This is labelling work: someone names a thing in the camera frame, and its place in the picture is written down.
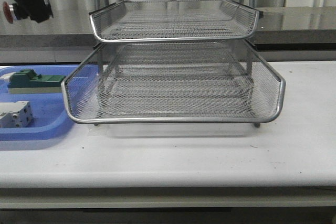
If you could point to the silver rack frame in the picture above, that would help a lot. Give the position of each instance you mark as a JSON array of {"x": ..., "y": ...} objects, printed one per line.
[{"x": 249, "y": 58}]

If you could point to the blue plastic tray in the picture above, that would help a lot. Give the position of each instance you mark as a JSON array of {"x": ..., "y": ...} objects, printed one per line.
[{"x": 50, "y": 118}]

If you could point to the dark granite counter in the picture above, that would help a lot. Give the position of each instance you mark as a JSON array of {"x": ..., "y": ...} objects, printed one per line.
[{"x": 279, "y": 25}]

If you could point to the red emergency push button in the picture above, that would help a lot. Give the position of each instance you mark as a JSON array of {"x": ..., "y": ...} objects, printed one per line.
[{"x": 9, "y": 12}]

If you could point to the green and beige switch block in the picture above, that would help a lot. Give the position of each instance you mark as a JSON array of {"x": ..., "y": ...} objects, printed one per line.
[{"x": 27, "y": 81}]

